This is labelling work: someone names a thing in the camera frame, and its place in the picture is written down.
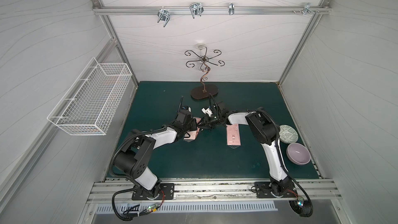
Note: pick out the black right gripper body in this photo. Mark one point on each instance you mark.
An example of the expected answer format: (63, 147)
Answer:
(212, 121)

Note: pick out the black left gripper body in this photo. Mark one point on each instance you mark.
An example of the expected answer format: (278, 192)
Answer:
(187, 124)

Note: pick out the pink ruler set plastic bag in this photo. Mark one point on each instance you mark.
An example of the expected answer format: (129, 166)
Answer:
(194, 131)

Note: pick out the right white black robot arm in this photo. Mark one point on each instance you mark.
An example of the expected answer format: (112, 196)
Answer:
(265, 130)

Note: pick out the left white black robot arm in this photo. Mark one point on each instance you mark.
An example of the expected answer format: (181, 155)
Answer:
(132, 158)

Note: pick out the pink flat package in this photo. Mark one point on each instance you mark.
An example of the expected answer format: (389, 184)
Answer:
(233, 136)

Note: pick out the brown metal hook stand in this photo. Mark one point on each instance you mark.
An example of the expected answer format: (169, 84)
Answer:
(205, 90)

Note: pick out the green patterned plate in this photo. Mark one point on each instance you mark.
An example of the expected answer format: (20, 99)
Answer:
(288, 134)

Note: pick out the lilac bowl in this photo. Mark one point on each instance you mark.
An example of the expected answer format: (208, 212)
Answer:
(298, 154)

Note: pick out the white vent strip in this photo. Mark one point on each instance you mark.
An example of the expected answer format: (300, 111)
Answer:
(194, 207)

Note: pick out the metal clamp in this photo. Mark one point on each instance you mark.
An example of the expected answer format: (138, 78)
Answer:
(306, 10)
(196, 9)
(163, 15)
(231, 9)

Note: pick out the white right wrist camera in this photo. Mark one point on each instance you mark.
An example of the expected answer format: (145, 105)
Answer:
(207, 111)

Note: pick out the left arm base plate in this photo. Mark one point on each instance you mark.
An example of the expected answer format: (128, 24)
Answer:
(159, 192)

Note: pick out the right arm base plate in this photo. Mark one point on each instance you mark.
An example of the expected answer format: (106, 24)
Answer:
(268, 190)

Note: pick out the white wire basket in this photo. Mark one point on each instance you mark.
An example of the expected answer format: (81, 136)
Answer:
(89, 105)

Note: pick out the aluminium cross rail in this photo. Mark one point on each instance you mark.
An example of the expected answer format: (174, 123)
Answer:
(208, 10)

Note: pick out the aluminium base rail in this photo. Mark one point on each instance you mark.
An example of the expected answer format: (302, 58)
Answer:
(219, 189)

